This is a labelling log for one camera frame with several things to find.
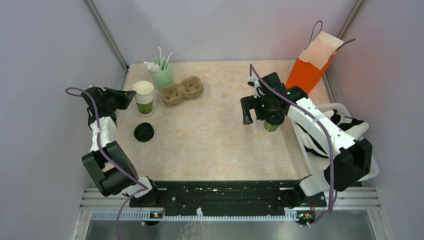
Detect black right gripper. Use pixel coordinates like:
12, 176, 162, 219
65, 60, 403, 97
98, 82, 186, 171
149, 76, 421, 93
240, 92, 279, 125

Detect stack of green paper cups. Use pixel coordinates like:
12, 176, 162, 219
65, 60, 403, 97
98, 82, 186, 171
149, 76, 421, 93
132, 80, 154, 116

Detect green paper coffee cup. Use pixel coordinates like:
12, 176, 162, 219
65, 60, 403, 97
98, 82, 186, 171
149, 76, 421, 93
263, 121, 280, 132

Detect black plastic cup lid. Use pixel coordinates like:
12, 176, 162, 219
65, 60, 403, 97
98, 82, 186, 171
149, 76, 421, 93
264, 98, 285, 125

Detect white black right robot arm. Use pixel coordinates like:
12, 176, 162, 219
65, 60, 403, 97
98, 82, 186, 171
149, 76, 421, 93
240, 72, 379, 206

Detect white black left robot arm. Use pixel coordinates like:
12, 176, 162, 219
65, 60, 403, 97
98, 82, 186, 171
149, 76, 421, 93
81, 87, 161, 207

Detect stack of black lids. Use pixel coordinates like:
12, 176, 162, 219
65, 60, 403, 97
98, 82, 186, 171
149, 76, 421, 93
133, 122, 155, 143

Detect green straw holder cup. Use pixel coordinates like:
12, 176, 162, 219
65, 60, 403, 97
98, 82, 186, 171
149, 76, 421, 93
150, 59, 175, 92

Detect brown cardboard cup carrier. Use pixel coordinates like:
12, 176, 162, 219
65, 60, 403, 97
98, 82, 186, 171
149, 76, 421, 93
160, 75, 204, 106

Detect orange paper bag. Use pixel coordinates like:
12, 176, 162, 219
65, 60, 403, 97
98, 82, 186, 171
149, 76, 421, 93
285, 20, 355, 94

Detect white plastic basket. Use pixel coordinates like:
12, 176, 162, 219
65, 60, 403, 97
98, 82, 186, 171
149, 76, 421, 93
288, 100, 379, 192

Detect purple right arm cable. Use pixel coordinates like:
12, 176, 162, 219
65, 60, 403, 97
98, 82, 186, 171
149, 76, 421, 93
249, 63, 339, 228

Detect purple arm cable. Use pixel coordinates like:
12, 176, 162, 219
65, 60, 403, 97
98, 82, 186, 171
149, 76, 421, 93
65, 87, 150, 240
249, 63, 339, 228

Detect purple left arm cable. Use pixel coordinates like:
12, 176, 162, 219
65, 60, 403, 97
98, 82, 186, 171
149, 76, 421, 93
65, 87, 150, 240

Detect aluminium frame rail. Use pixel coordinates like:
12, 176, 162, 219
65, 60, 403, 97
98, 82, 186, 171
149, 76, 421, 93
83, 0, 129, 72

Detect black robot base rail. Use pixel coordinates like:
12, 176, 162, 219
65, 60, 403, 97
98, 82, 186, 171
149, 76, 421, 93
129, 180, 327, 217

